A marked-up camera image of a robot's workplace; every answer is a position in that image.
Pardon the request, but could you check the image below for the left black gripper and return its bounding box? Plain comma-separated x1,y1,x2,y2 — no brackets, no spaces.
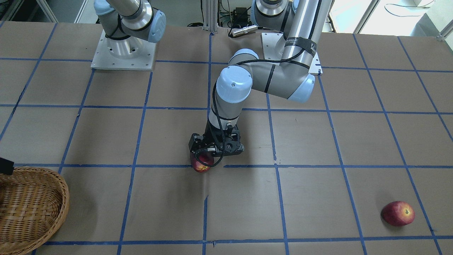
188,122,245,158

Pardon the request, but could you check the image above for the dark red apple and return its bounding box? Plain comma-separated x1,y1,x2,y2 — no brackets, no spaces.
190,152,214,173

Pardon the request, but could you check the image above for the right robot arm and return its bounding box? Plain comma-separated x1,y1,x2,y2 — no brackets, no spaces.
1,0,166,175

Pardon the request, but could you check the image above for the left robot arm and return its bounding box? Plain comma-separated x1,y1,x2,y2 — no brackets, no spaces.
188,0,332,158

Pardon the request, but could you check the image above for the wicker basket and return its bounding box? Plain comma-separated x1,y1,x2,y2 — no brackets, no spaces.
0,166,70,255

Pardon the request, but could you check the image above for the red yellow apple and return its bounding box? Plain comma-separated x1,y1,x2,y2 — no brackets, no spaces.
380,201,415,227

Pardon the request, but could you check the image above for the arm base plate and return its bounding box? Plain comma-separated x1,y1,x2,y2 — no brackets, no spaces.
91,31,156,71
261,33,322,75

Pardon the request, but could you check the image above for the aluminium frame post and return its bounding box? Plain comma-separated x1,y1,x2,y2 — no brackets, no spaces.
201,0,219,34

